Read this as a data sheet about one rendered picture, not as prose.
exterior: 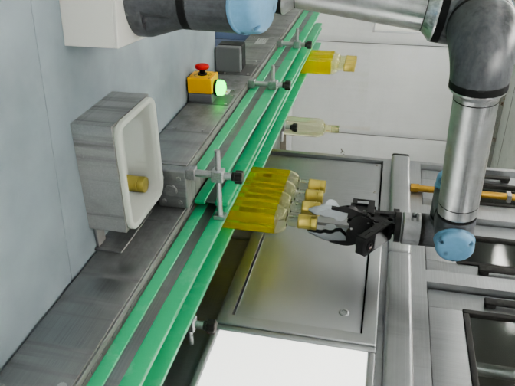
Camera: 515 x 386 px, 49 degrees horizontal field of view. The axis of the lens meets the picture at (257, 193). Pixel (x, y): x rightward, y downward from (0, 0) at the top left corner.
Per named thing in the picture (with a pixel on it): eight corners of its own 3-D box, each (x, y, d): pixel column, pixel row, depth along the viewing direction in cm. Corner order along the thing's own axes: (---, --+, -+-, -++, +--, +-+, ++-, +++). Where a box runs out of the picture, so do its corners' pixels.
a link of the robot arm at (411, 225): (417, 252, 130) (422, 221, 126) (396, 250, 131) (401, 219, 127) (416, 233, 136) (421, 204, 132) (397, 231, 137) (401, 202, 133)
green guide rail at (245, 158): (194, 203, 131) (227, 207, 130) (194, 199, 131) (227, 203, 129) (306, 24, 279) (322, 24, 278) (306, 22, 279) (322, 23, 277)
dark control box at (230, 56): (214, 71, 183) (240, 73, 181) (213, 47, 179) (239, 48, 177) (221, 63, 190) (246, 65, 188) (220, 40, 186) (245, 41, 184)
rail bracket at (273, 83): (246, 89, 174) (289, 92, 171) (245, 65, 170) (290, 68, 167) (249, 84, 177) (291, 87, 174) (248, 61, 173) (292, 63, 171)
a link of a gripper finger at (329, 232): (312, 230, 141) (349, 227, 139) (309, 243, 136) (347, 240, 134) (309, 219, 140) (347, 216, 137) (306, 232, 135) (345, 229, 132)
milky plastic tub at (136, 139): (90, 230, 111) (132, 235, 109) (71, 122, 100) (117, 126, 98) (127, 187, 126) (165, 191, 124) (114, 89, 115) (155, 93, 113)
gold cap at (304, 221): (296, 231, 134) (315, 233, 133) (297, 218, 132) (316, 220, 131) (299, 223, 137) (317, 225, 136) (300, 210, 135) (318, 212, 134)
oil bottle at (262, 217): (198, 226, 138) (286, 236, 134) (197, 206, 135) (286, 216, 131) (205, 214, 143) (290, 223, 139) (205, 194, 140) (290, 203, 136)
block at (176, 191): (158, 207, 128) (187, 210, 127) (153, 170, 124) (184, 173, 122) (163, 200, 131) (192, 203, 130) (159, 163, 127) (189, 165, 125)
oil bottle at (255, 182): (212, 201, 148) (293, 210, 144) (211, 181, 145) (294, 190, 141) (218, 191, 153) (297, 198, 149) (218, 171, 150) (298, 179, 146)
